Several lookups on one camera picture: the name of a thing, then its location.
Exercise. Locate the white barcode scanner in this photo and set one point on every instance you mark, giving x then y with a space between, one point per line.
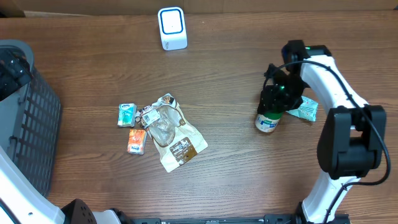
172 28

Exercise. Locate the green lid jar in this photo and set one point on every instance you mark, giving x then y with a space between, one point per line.
267 121

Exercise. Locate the teal packet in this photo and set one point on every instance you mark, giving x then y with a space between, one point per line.
307 110

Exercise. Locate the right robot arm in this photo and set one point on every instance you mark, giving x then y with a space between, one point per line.
351 142

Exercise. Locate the orange tissue pack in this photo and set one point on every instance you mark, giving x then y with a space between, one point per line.
136 141

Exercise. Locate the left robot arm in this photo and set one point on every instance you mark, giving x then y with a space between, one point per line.
22 203

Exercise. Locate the green Kleenex tissue pack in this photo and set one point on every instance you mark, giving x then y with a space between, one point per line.
126 115

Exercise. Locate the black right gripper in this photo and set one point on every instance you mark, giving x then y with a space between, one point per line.
270 96

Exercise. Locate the brown white snack pouch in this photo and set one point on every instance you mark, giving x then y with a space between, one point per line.
176 140

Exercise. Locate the grey plastic mesh basket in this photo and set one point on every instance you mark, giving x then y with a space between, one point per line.
30 124

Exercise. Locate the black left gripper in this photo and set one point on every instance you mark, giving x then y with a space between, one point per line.
8 83

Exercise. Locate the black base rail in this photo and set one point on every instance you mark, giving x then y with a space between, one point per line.
205 220

